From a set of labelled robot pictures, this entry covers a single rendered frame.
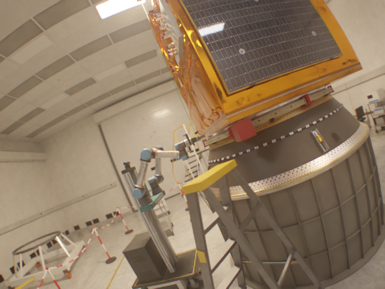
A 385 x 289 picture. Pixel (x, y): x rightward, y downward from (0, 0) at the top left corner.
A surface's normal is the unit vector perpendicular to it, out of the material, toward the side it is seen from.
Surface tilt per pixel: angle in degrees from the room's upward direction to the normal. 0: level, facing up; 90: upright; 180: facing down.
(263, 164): 62
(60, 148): 90
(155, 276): 90
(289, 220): 90
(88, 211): 90
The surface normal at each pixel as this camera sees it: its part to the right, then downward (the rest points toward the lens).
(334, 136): -0.09, -0.49
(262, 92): 0.09, 0.00
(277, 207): -0.49, 0.18
